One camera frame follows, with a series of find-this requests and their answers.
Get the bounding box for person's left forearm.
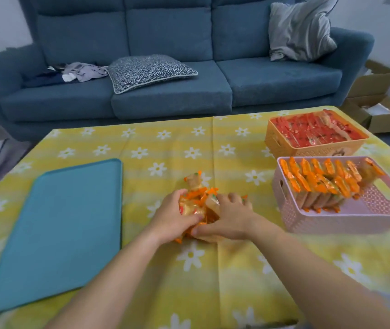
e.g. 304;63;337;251
46;229;161;329

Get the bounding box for pile of orange cracker packets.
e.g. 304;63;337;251
279;156;386;213

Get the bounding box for person's left hand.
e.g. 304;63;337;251
147;189;204;245

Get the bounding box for pink plastic basket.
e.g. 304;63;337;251
272;156;390;235

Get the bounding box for grey cushion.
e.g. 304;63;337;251
268;0;341;62

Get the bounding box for person's right hand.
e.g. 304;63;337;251
190;192;274;241

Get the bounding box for dark garment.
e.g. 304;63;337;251
22;66;69;88

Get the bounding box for white packing paper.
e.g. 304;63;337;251
362;103;390;116

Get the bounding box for blue fabric sofa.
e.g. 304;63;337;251
0;0;375;141

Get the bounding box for black white patterned cushion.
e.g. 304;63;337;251
105;54;199;95

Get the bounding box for yellow floral tablecloth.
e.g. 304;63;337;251
0;106;390;329

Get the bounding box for teal plastic tray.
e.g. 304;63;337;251
0;158;124;315

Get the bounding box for group of red snack packets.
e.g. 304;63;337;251
271;111;365;148

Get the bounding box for tall cardboard box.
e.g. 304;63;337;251
347;59;390;98

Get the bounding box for person's right forearm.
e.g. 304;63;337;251
253;219;390;329

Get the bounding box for orange plastic basket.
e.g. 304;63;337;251
265;109;369;159

